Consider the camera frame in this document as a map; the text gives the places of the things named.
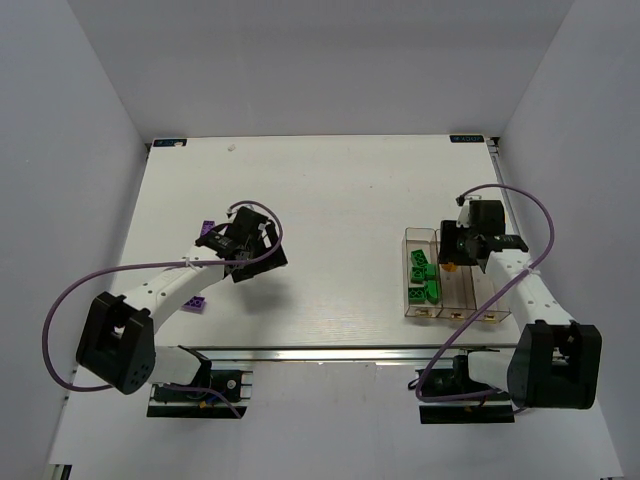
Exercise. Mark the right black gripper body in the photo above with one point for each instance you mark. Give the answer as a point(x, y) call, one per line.
point(451, 250)

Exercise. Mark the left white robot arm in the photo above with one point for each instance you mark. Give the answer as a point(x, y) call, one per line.
point(117, 343)

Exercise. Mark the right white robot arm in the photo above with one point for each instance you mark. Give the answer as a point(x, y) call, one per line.
point(555, 363)

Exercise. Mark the middle clear container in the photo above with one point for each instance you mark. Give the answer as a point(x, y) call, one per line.
point(457, 295)

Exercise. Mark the purple lego brick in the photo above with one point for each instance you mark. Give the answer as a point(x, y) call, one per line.
point(206, 226)
point(195, 305)

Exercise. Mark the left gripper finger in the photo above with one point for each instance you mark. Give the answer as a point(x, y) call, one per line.
point(241, 273)
point(278, 258)

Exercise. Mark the aluminium table rail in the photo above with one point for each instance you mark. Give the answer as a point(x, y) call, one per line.
point(318, 354)

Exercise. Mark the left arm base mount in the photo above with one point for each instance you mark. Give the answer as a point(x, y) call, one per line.
point(225, 394)

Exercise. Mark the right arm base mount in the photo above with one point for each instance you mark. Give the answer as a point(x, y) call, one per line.
point(487, 409)

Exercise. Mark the right blue table label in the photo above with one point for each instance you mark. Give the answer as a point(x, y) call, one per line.
point(466, 138)

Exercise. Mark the left blue table label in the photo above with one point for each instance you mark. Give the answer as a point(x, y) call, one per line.
point(169, 142)

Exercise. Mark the left clear container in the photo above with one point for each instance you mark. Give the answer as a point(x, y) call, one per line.
point(427, 240)

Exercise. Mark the green lego brick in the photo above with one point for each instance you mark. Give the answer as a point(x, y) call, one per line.
point(417, 275)
point(418, 258)
point(417, 295)

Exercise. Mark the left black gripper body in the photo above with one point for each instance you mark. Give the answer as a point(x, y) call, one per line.
point(265, 251)

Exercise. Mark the blue table label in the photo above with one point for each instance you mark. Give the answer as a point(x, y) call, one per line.
point(466, 138)
point(169, 142)

